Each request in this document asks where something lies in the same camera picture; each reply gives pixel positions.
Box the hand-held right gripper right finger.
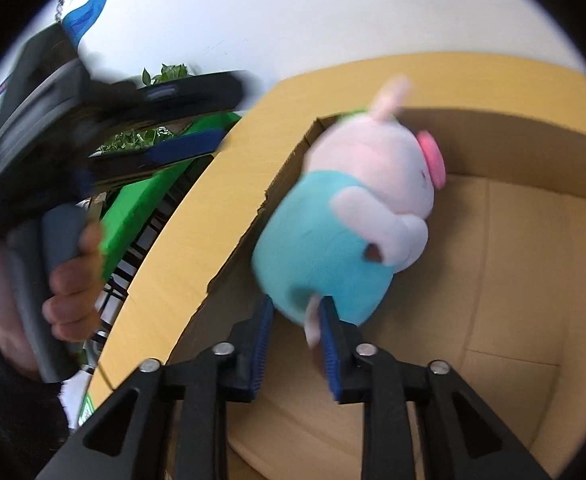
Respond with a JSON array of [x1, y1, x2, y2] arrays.
[[318, 296, 554, 480]]

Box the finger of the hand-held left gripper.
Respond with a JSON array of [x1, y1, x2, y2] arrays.
[[98, 71, 248, 128], [87, 129, 225, 183]]

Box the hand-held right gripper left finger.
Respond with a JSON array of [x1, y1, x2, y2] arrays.
[[35, 294, 276, 480]]

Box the pink pig plush toy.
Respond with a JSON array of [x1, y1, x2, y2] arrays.
[[250, 76, 447, 348]]

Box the cardboard box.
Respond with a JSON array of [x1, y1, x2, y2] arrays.
[[165, 112, 586, 480]]

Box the person's left forearm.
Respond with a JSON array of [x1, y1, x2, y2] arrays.
[[0, 322, 76, 466]]

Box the person's left hand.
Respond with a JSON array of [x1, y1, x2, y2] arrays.
[[0, 220, 106, 378]]

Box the small potted green plant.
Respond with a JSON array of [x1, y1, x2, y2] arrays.
[[95, 127, 175, 156]]

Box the green tablecloth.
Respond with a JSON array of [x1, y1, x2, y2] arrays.
[[95, 112, 244, 282]]

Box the blue wave wall poster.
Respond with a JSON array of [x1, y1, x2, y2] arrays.
[[62, 0, 117, 50]]

